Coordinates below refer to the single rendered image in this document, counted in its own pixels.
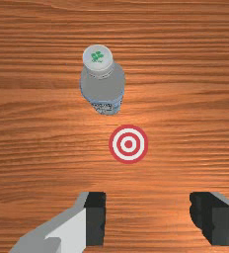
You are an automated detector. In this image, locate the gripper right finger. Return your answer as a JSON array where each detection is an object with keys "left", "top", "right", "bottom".
[{"left": 189, "top": 191, "right": 229, "bottom": 253}]

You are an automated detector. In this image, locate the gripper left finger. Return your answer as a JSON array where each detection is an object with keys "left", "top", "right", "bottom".
[{"left": 8, "top": 191, "right": 108, "bottom": 253}]

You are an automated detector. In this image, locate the clear plastic bottle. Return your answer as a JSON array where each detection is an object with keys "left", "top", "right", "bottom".
[{"left": 79, "top": 43, "right": 126, "bottom": 117}]

